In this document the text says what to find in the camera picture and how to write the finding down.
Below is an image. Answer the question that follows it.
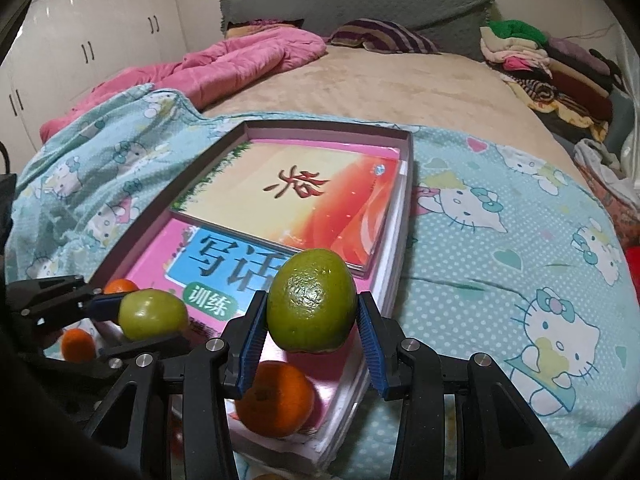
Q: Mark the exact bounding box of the pink quilt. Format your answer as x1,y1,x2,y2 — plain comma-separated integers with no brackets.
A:
40,27,328,143

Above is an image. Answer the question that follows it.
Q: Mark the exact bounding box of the pink cover book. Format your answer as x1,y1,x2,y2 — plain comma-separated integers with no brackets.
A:
125,137,401,463

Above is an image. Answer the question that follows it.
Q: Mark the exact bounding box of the green mango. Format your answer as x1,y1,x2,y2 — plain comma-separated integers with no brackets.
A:
266,248,359,353

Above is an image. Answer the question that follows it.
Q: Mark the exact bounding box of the cat print blanket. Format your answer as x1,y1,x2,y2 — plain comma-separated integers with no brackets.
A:
10,82,632,480

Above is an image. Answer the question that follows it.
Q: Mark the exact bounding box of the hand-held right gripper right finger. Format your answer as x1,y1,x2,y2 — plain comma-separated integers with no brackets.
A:
356,291,571,480

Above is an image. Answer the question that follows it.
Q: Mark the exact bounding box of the white curtain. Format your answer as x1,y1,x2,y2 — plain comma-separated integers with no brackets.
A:
616,25,640,111

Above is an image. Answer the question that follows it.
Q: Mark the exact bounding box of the crumpled white cloth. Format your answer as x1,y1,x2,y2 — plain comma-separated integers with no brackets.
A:
574,139,640,201

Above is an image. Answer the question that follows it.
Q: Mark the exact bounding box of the beige bed sheet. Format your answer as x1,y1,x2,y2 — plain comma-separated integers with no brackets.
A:
200,45,586,183

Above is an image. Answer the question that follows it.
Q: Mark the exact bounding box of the light green fruit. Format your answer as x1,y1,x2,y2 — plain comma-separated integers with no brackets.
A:
118,289,190,342

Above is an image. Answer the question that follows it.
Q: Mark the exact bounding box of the brown pillow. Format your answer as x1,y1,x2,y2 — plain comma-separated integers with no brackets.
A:
225,20,306,40

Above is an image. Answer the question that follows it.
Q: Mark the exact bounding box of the orange cover book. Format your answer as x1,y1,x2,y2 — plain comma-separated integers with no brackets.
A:
170,141,403,278

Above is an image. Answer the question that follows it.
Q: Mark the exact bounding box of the striped purple pillow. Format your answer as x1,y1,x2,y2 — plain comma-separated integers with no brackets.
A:
327,19,442,55

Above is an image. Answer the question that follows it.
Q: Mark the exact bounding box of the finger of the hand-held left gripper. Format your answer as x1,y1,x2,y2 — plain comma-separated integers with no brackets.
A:
7,275,131,331
97,333,192,379

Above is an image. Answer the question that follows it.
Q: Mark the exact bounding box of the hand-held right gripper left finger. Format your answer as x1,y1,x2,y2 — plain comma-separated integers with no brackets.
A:
82,290,271,480

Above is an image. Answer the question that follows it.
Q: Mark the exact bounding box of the shallow grey cardboard box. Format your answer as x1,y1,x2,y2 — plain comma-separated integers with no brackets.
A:
87,120,416,468

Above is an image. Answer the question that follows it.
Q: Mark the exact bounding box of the pile of folded clothes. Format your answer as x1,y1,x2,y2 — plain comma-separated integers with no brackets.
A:
479,19,626,147

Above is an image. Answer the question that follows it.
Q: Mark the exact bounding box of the grey headboard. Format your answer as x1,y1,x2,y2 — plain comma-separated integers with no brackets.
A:
219,0,497,61

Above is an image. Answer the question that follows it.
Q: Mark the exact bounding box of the orange mandarin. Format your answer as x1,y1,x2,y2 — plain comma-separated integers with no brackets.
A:
102,278,140,296
61,329,97,363
235,360,316,438

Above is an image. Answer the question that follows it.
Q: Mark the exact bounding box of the white wardrobe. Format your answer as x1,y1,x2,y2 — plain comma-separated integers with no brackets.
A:
0,0,193,141

